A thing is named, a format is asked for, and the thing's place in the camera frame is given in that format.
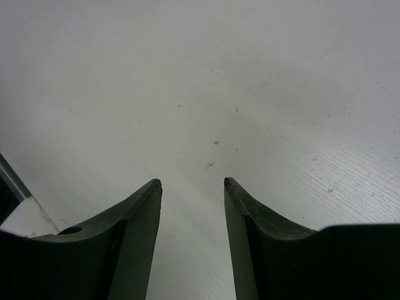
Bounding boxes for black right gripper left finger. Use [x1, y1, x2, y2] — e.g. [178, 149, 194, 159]
[1, 179, 163, 299]

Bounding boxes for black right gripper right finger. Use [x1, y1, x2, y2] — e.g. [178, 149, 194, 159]
[224, 177, 399, 299]

